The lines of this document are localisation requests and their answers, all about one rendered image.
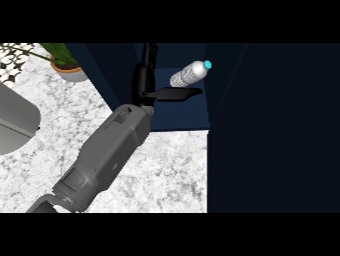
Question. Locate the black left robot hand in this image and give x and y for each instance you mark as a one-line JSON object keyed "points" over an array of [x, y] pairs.
{"points": [[142, 83]]}

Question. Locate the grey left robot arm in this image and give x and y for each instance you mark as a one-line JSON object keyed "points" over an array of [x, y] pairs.
{"points": [[114, 143]]}

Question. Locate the clear water bottle blue cap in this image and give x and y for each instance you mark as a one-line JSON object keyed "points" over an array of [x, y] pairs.
{"points": [[186, 76]]}

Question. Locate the dark blue cabinet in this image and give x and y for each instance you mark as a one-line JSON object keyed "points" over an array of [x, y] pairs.
{"points": [[182, 113]]}

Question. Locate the green potted plant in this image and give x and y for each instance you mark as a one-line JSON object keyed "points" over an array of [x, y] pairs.
{"points": [[65, 68]]}

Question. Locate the grey rounded appliance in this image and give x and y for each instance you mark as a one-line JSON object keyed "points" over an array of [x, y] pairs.
{"points": [[3, 120]]}

